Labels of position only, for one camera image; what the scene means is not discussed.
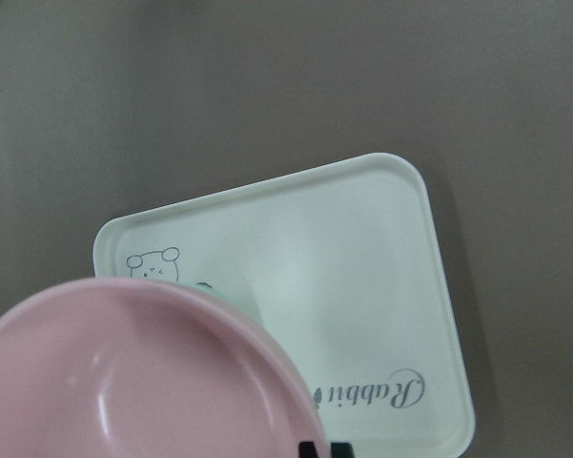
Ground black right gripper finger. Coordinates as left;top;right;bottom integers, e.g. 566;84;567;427
298;433;356;458

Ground small pink bowl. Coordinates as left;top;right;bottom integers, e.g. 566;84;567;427
0;279;325;457

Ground green stacked bowls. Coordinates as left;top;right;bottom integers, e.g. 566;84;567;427
159;281;265;330

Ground white rectangular tray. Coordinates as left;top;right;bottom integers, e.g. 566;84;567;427
92;153;476;457

